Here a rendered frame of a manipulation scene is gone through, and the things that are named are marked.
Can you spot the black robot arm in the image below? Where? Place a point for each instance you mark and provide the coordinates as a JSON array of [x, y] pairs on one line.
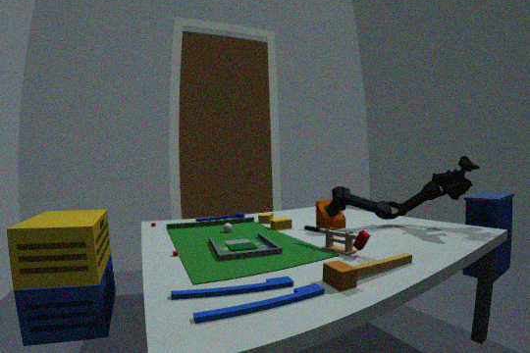
[[342, 197]]

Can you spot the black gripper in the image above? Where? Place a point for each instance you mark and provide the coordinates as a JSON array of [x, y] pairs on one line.
[[454, 179]]

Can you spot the yellow block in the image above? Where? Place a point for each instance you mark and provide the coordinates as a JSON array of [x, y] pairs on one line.
[[265, 218], [281, 224]]

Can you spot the red putter with grey shaft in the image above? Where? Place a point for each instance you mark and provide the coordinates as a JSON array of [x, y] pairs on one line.
[[360, 240]]

